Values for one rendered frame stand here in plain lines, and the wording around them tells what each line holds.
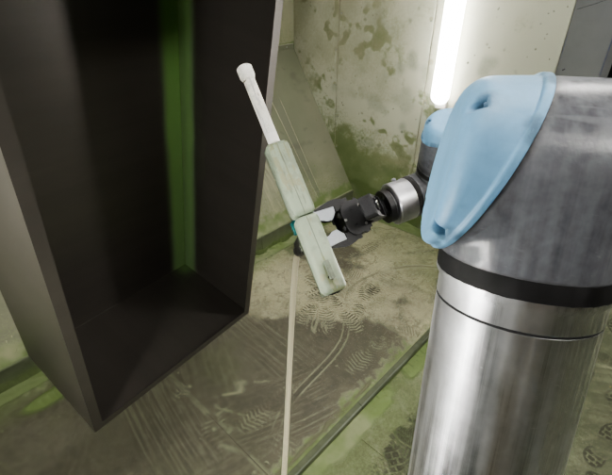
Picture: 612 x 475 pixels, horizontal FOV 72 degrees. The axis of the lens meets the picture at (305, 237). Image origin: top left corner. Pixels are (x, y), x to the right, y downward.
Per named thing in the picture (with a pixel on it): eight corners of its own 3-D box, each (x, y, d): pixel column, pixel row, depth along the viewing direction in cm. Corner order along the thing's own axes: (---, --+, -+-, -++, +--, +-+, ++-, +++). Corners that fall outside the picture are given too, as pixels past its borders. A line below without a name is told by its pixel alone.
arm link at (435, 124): (487, 105, 80) (471, 156, 89) (424, 102, 82) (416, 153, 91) (491, 136, 74) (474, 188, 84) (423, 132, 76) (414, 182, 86)
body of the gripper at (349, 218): (339, 246, 91) (388, 226, 94) (349, 238, 83) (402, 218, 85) (325, 213, 92) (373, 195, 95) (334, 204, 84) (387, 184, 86)
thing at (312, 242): (328, 295, 98) (351, 286, 75) (309, 303, 97) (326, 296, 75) (254, 110, 105) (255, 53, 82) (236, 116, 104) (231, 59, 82)
